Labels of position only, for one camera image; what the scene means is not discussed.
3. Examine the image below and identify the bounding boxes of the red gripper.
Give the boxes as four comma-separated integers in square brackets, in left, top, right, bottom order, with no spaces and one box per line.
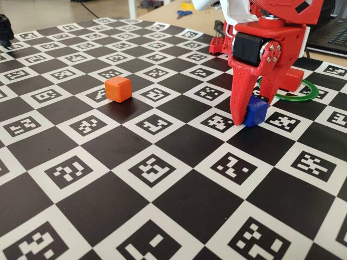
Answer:
[227,18,311,126]

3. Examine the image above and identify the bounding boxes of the blue cube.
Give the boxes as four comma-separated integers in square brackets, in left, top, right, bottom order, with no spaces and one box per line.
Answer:
[243,94,268,127]

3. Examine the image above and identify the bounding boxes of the red cube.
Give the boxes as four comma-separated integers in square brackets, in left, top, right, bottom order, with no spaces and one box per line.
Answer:
[280,67,304,92]

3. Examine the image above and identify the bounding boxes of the orange cube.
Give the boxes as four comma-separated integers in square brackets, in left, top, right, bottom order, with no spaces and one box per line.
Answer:
[104,76,133,103]

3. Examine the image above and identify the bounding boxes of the black laptop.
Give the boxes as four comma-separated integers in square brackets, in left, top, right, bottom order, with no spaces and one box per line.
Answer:
[306,0,347,55]

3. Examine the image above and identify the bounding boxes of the blue scissors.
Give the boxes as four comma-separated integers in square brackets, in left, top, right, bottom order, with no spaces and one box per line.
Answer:
[176,9,193,20]

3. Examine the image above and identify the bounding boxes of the black white marker mat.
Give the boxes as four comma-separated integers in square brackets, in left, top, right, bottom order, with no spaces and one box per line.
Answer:
[0,16,347,260]

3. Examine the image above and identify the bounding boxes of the green ring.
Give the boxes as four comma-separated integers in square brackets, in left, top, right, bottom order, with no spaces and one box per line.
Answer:
[257,77,318,103]

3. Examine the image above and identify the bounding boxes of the black power plug cable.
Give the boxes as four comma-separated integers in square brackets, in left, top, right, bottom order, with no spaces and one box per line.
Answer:
[215,20,226,37]

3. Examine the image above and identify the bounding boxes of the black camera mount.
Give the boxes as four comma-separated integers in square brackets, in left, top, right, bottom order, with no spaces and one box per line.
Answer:
[0,14,15,50]

